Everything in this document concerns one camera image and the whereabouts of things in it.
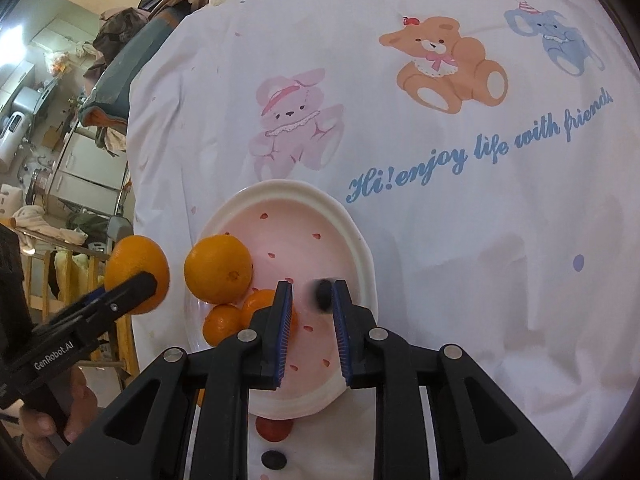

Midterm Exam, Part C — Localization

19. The white floor cabinet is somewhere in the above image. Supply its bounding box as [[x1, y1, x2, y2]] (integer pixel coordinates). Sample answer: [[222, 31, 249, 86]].
[[50, 130, 128, 193]]

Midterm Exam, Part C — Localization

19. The pink strawberry print plate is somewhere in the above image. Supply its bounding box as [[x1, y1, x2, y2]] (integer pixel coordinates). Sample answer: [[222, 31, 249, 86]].
[[185, 180, 373, 418]]

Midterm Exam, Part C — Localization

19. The grey flat mop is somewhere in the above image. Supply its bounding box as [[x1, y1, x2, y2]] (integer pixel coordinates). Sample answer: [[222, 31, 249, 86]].
[[112, 175, 136, 253]]

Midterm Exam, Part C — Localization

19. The yellow wooden rack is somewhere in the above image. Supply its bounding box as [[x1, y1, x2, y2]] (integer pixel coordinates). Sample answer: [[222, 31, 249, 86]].
[[15, 245, 141, 376]]

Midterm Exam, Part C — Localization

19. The floral cloth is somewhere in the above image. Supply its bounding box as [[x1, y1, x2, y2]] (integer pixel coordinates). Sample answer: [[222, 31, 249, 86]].
[[92, 127, 128, 153]]

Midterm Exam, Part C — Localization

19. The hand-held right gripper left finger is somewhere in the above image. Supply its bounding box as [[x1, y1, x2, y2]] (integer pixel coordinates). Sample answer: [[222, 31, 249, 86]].
[[45, 281, 296, 480]]

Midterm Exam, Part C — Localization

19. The medium orange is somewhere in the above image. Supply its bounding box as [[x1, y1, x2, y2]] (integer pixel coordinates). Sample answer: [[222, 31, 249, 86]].
[[240, 289, 298, 333]]

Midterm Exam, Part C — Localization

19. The silver range hood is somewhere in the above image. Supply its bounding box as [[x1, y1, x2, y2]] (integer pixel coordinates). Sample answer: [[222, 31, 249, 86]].
[[10, 85, 46, 121]]

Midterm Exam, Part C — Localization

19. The person's left hand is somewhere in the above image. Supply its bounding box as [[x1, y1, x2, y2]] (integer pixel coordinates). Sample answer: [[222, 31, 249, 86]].
[[19, 367, 100, 464]]

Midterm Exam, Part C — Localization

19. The ceiling light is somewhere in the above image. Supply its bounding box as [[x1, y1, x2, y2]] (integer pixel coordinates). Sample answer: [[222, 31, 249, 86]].
[[0, 25, 31, 51]]

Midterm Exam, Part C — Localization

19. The red cherry tomato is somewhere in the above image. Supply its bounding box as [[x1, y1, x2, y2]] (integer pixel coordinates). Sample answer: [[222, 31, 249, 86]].
[[255, 415, 295, 442]]

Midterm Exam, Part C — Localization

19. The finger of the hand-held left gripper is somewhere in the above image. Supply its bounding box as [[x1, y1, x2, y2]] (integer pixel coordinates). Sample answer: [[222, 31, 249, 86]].
[[32, 271, 159, 342], [47, 287, 110, 327]]

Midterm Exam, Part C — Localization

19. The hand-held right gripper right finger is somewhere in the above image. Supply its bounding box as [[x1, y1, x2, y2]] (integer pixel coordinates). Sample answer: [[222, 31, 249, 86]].
[[332, 280, 573, 480]]

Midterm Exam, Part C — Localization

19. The pile of clothes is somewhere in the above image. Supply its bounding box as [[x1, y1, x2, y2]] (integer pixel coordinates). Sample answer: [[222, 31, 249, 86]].
[[92, 0, 241, 66]]

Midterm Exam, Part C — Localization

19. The large orange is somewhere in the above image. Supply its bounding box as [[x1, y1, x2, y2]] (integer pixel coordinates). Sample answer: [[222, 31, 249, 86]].
[[184, 234, 254, 305], [104, 235, 171, 316]]

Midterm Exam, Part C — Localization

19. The pale pink towel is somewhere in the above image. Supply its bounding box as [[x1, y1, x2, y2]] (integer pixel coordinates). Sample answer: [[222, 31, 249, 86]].
[[10, 205, 91, 246]]

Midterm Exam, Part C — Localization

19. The white water heater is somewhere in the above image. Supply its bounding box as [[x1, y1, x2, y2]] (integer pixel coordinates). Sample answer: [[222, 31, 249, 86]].
[[0, 112, 31, 166]]

